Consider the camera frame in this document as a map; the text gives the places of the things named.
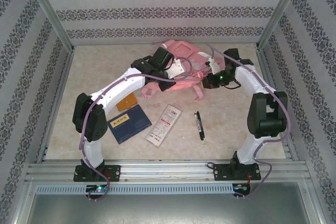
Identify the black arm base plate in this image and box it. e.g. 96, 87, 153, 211
74, 164, 122, 183
213, 162, 261, 182

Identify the slotted grey cable duct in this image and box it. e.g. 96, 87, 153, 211
35, 183, 250, 195

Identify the aluminium frame post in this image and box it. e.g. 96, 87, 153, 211
22, 0, 76, 53
257, 0, 308, 51

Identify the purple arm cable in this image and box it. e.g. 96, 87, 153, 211
78, 56, 192, 201
207, 42, 292, 201

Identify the clear stationery pack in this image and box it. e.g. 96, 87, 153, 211
145, 104, 183, 147

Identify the grey metal panel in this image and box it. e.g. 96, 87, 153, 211
26, 194, 310, 224

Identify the pink backpack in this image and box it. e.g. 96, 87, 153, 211
140, 39, 226, 101

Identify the aluminium side rail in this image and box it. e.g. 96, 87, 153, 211
35, 50, 76, 164
256, 45, 300, 162

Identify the aluminium mounting rail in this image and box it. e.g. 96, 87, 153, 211
25, 158, 310, 183

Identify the blue book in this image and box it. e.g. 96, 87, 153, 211
107, 104, 152, 145

